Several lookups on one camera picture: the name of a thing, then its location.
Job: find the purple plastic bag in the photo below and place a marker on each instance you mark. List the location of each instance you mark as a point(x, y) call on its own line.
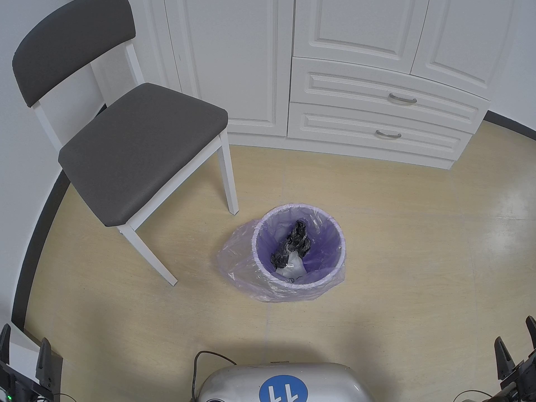
point(322, 245)

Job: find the white chair grey cushions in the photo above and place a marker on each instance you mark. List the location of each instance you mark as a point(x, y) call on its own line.
point(142, 149)

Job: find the white wardrobe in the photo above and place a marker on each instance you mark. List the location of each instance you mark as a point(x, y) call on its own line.
point(356, 36)

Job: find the white paper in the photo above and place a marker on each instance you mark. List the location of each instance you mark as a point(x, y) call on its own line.
point(291, 266)

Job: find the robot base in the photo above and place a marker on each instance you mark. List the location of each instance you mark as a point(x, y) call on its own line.
point(284, 381)

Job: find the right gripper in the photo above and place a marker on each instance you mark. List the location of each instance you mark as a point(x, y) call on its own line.
point(523, 375)

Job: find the black plastic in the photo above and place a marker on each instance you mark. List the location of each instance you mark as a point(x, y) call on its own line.
point(297, 241)

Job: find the pale grey trash bin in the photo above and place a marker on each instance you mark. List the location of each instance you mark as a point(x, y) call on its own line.
point(301, 292)

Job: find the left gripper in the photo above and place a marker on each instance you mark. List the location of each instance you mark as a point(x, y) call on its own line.
point(25, 385)

